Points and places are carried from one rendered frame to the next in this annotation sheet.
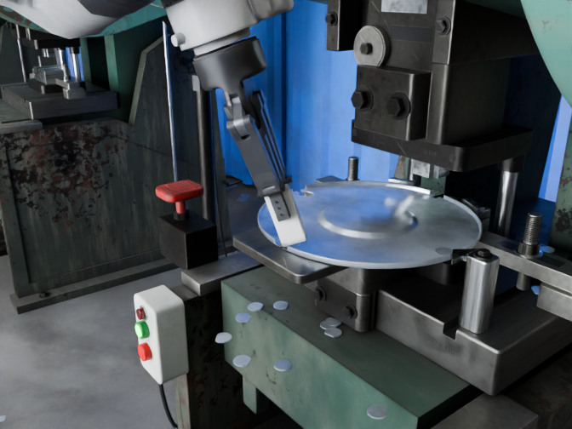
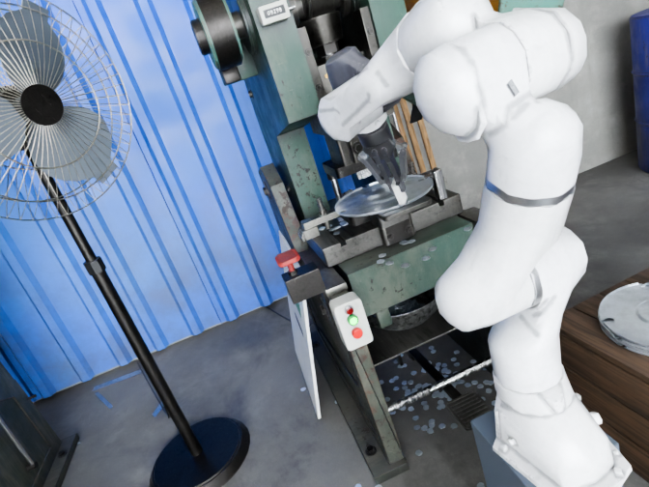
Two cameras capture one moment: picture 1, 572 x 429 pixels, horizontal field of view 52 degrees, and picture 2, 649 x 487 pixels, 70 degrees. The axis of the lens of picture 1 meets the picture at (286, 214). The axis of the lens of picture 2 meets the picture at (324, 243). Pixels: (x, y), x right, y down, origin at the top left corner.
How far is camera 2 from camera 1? 115 cm
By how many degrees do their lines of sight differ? 57
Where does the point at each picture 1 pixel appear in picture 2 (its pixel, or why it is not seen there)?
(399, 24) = not seen: hidden behind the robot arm
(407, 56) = not seen: hidden behind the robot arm
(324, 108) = (42, 297)
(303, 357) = (415, 256)
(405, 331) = (425, 220)
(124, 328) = not seen: outside the picture
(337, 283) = (397, 223)
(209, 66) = (385, 130)
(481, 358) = (455, 202)
